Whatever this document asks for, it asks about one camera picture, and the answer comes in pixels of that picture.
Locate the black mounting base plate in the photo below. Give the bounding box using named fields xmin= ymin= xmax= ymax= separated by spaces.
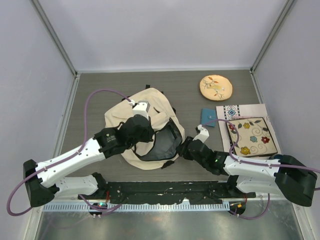
xmin=84 ymin=181 xmax=256 ymax=205

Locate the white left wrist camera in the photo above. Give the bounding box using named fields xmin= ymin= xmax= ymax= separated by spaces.
xmin=128 ymin=100 xmax=150 ymax=120

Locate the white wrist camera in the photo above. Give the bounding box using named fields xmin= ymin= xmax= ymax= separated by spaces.
xmin=193 ymin=124 xmax=210 ymax=144
xmin=128 ymin=100 xmax=150 ymax=120

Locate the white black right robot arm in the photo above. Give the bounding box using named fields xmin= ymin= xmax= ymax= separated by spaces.
xmin=176 ymin=137 xmax=318 ymax=207

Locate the patterned white placemat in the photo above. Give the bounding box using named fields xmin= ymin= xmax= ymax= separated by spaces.
xmin=216 ymin=104 xmax=281 ymax=159

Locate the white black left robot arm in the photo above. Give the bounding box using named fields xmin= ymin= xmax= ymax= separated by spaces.
xmin=23 ymin=114 xmax=155 ymax=208

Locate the small blue wallet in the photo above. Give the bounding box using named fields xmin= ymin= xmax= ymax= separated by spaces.
xmin=200 ymin=108 xmax=217 ymax=128

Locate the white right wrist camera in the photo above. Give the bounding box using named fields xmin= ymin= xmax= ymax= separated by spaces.
xmin=193 ymin=124 xmax=210 ymax=144

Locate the cream canvas backpack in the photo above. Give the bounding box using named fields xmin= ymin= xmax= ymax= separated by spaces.
xmin=104 ymin=87 xmax=185 ymax=170

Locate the round bird pattern plate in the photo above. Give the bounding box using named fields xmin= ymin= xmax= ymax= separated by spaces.
xmin=199 ymin=74 xmax=233 ymax=101

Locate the blue ceramic mug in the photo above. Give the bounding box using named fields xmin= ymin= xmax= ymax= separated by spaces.
xmin=269 ymin=154 xmax=283 ymax=160

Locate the white slotted cable duct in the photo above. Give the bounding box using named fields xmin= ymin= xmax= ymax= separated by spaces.
xmin=42 ymin=200 xmax=230 ymax=213

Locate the square flower pattern plate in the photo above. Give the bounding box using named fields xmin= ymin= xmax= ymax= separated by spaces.
xmin=226 ymin=117 xmax=278 ymax=158

